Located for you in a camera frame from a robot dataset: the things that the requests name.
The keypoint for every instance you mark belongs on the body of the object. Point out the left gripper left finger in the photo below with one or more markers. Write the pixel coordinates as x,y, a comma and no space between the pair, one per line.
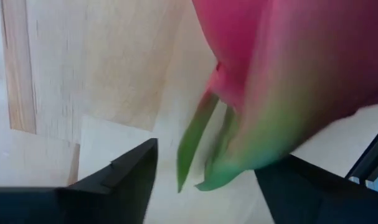
67,205

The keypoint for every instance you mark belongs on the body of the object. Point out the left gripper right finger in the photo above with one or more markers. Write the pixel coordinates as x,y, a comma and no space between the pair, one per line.
325,202

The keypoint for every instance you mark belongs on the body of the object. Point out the pink dragon fruit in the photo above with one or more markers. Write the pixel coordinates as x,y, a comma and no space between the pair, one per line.
285,62

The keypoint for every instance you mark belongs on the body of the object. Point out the black aluminium table frame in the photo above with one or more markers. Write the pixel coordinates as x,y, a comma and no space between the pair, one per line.
375,155

